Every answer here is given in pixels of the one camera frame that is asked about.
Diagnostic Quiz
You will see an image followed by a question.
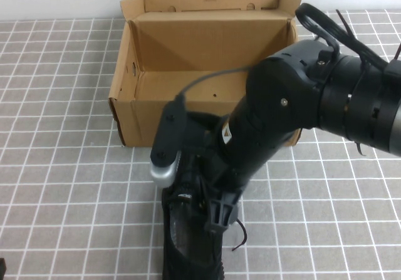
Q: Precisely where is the thin right camera cable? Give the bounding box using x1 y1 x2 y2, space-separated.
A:
174 66 253 105

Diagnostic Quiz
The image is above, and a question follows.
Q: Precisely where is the grey white-checked tablecloth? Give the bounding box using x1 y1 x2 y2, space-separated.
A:
0 8 401 280

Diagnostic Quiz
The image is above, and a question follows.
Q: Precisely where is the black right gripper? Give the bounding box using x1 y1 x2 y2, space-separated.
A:
205 107 291 233

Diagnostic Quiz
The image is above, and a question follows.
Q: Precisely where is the black knit sneaker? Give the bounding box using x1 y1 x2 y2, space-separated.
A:
161 110 249 280

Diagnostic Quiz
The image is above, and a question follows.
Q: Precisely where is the black zip tie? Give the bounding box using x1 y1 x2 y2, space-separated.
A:
343 59 369 158

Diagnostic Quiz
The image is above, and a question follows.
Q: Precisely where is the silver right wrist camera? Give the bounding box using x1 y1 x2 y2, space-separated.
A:
149 99 189 189

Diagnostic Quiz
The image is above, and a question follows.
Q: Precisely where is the brown cardboard shoe box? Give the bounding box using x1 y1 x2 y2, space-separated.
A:
108 0 305 148

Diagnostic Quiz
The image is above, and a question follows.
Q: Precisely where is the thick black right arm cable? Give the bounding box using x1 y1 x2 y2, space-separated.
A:
295 3 391 66

